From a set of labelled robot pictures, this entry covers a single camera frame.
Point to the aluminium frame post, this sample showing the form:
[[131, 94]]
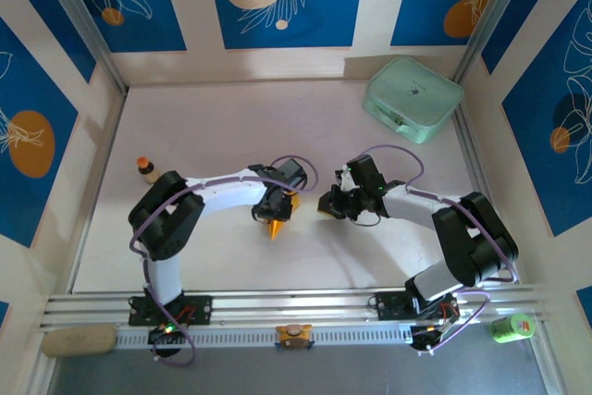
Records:
[[495, 11], [78, 11]]

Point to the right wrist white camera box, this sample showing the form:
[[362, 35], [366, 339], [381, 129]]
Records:
[[344, 181]]

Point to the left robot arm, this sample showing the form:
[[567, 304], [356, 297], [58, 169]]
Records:
[[162, 219]]

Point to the long aluminium mounting rail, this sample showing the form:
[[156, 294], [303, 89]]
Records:
[[296, 304]]

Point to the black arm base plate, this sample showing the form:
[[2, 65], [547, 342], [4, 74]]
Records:
[[199, 309], [388, 304]]

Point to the green cup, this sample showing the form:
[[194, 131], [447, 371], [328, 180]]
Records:
[[509, 328]]

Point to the mint green zip pouch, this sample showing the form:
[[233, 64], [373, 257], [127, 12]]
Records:
[[411, 94]]

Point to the aluminium side rail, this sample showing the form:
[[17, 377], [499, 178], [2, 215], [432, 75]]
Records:
[[467, 145]]

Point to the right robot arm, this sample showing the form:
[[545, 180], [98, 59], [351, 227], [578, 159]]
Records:
[[476, 242]]

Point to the yellow paper sheet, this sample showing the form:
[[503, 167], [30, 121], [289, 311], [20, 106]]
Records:
[[276, 228]]

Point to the small brown bottle orange cap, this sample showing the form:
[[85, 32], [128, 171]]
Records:
[[149, 175]]

